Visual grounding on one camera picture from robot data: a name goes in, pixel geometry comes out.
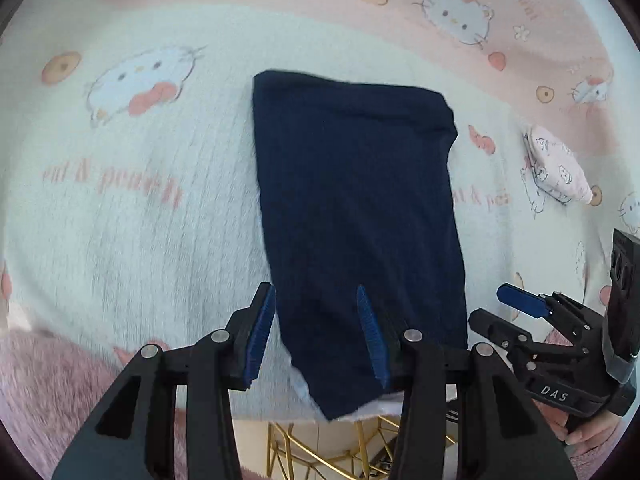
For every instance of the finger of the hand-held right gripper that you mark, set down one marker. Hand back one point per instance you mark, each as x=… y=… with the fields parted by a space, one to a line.
x=520 y=301
x=500 y=332

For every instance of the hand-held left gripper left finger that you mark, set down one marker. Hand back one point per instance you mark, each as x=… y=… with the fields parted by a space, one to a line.
x=260 y=330

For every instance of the folded pink printed cloth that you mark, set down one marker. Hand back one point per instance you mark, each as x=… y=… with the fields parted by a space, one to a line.
x=557 y=160

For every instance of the gold metal table frame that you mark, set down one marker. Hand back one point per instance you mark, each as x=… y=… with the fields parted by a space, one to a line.
x=273 y=440

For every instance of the cat-print blanket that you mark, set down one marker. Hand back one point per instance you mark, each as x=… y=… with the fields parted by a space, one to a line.
x=150 y=235

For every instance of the person's right hand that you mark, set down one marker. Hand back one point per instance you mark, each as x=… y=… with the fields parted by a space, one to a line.
x=597 y=432

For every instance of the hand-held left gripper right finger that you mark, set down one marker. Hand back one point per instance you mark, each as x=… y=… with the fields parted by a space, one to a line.
x=372 y=335

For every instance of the navy shorts with white stripes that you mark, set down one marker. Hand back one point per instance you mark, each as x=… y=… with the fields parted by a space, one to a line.
x=350 y=185

